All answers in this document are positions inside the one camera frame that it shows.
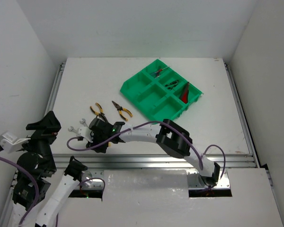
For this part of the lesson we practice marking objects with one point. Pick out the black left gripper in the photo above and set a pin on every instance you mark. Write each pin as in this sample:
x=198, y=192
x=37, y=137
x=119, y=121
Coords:
x=43, y=127

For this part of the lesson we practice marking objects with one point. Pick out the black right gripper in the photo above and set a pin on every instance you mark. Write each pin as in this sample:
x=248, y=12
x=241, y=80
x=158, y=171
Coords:
x=94, y=143

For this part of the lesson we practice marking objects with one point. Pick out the blue red handle screwdriver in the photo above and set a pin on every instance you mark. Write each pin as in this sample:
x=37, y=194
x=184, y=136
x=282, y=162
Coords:
x=157, y=72

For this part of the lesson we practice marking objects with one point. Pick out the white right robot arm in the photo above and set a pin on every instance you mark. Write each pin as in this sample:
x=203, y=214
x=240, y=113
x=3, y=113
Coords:
x=172, y=138

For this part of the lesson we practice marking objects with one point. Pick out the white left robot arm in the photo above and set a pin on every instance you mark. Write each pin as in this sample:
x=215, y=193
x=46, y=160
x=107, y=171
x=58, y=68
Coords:
x=36, y=164

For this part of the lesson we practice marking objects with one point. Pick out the silver open-end wrench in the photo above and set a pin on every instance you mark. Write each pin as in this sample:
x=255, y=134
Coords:
x=72, y=129
x=83, y=122

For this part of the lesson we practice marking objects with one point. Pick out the yellow combination pliers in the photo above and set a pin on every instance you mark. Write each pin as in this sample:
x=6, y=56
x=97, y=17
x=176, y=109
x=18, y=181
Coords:
x=120, y=110

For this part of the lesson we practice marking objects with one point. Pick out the green six-compartment organizer tray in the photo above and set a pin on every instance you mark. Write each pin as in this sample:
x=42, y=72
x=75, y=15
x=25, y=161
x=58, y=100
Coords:
x=150, y=96

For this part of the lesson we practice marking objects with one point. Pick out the aluminium front rail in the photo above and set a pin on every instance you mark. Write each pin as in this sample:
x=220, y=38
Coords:
x=108, y=161

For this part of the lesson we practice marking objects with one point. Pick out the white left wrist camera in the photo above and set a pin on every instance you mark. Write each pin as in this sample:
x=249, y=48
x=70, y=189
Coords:
x=11, y=143

